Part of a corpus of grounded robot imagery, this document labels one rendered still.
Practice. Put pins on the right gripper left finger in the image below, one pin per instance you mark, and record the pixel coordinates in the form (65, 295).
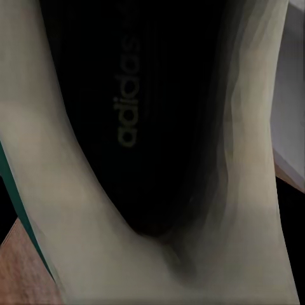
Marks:
(7, 212)

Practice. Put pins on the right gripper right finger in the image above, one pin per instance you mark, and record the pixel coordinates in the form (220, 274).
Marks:
(292, 214)

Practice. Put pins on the gym shoe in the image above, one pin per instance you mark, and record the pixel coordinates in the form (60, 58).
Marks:
(135, 145)

